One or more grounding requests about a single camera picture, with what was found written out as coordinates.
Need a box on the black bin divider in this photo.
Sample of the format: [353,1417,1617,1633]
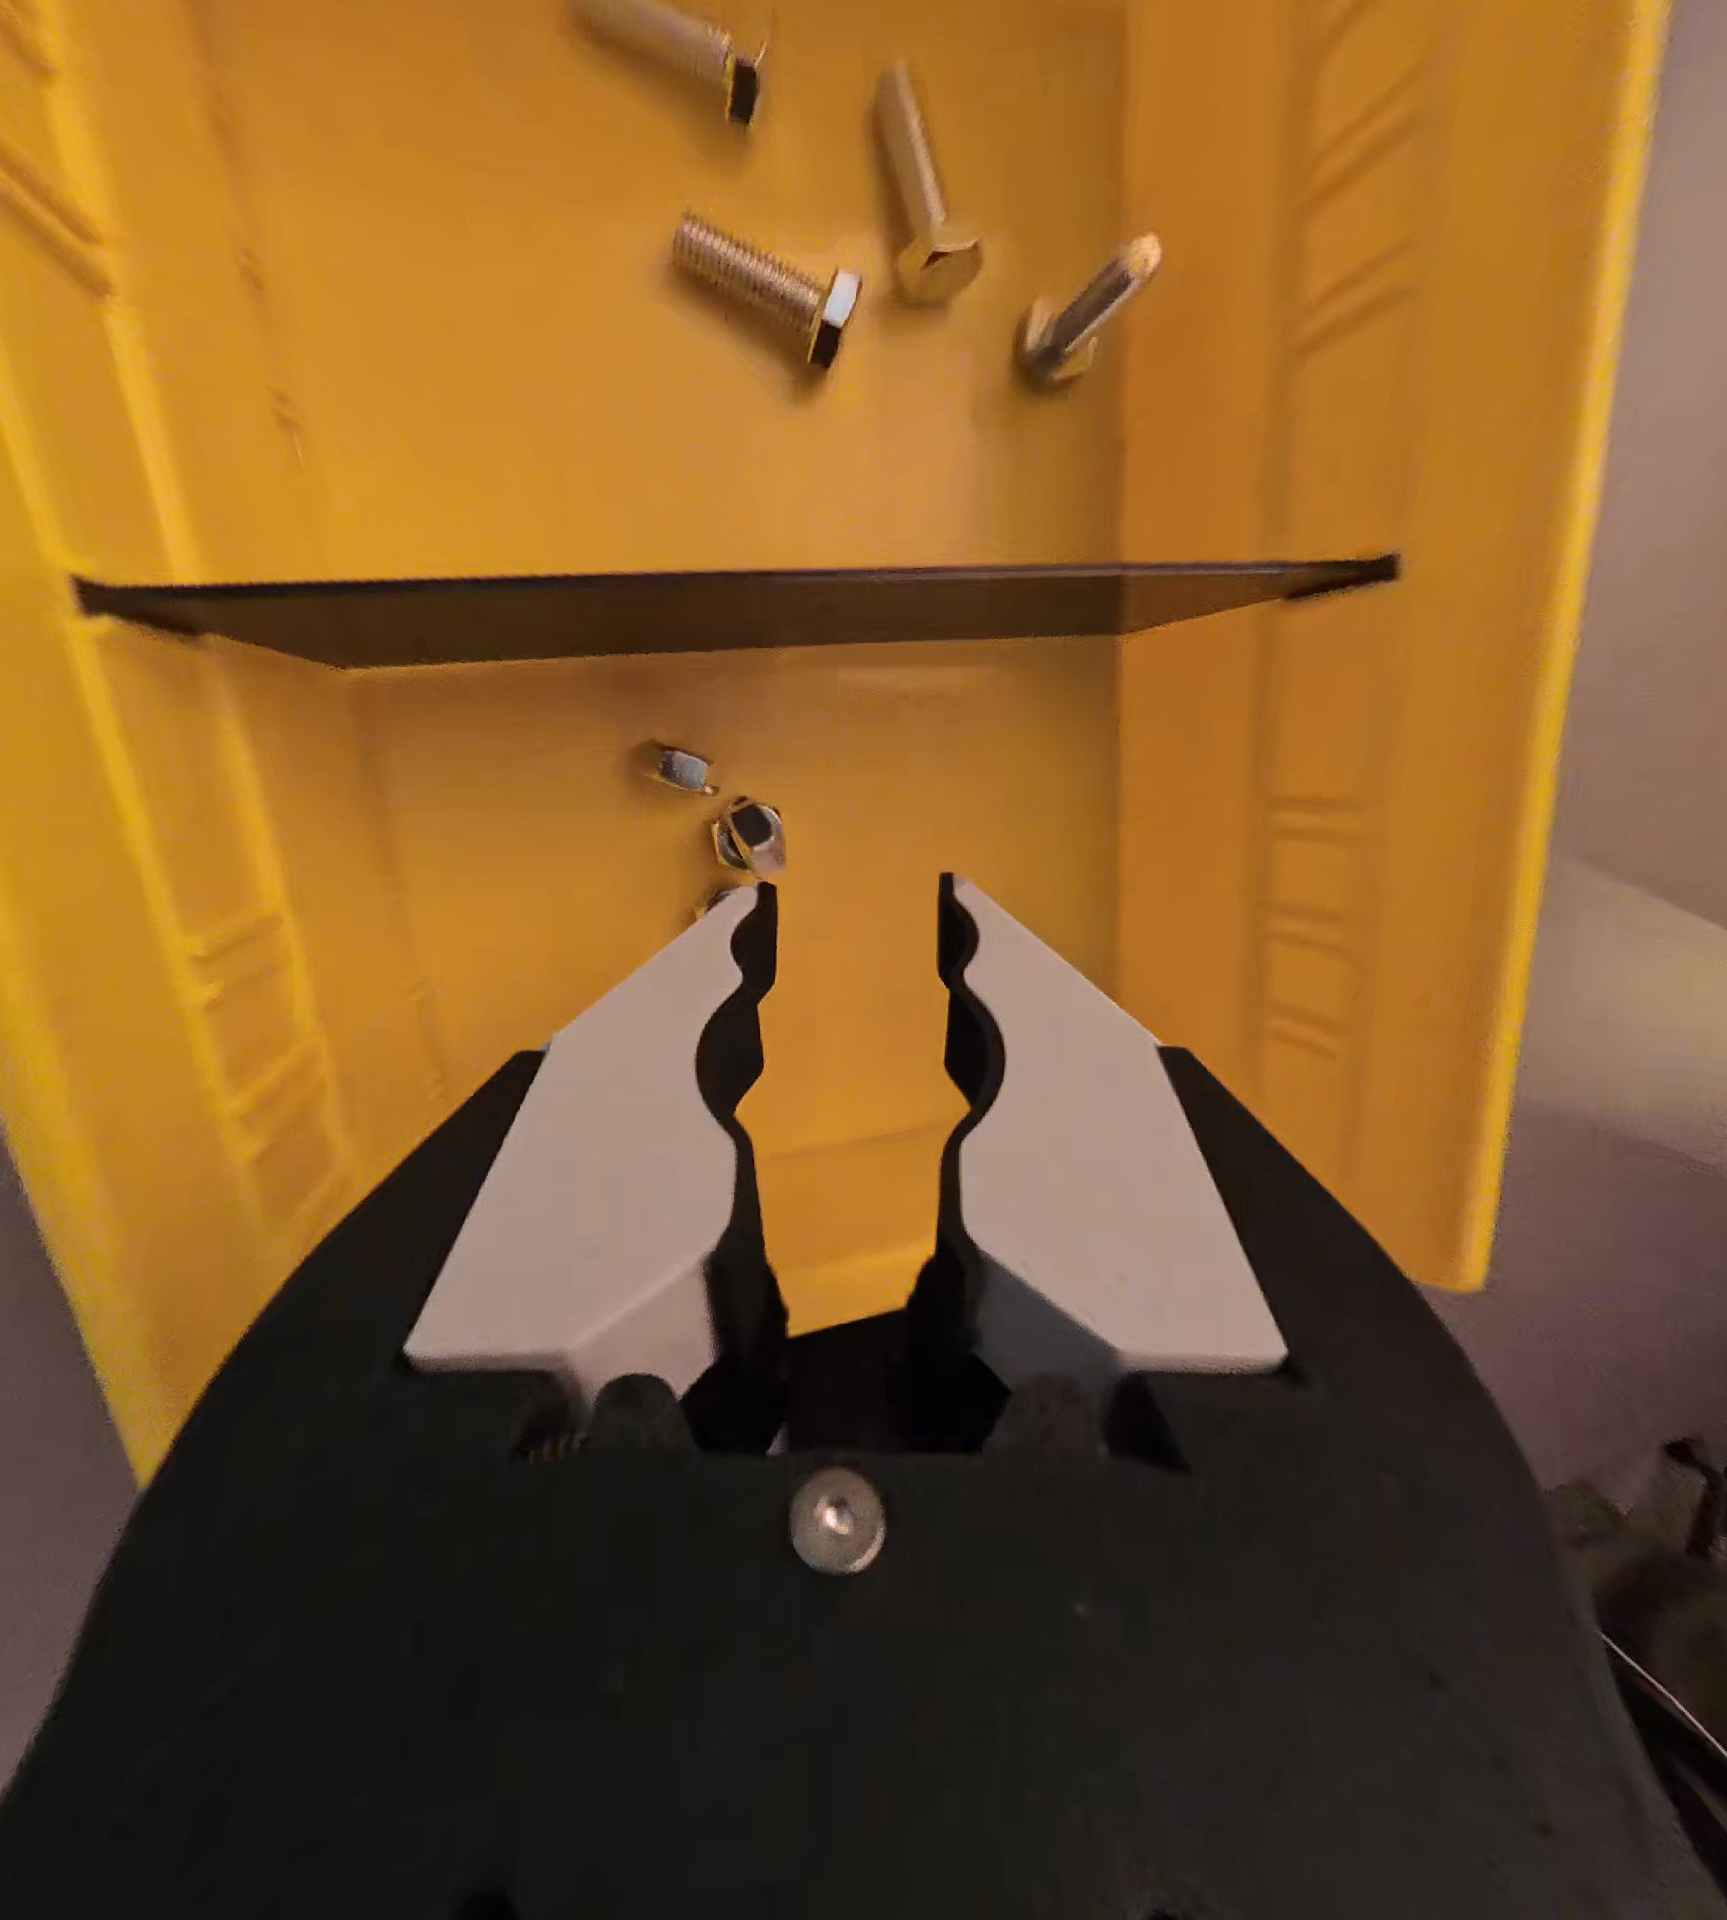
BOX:
[71,552,1404,671]

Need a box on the white earphone cable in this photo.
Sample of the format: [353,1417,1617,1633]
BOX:
[1602,1633,1727,1850]

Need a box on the yellow divided plastic bin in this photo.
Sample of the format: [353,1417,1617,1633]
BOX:
[0,0,1675,1479]

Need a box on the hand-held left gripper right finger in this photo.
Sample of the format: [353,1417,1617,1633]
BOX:
[898,872,1292,1453]

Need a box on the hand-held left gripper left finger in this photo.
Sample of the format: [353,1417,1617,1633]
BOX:
[400,882,793,1453]

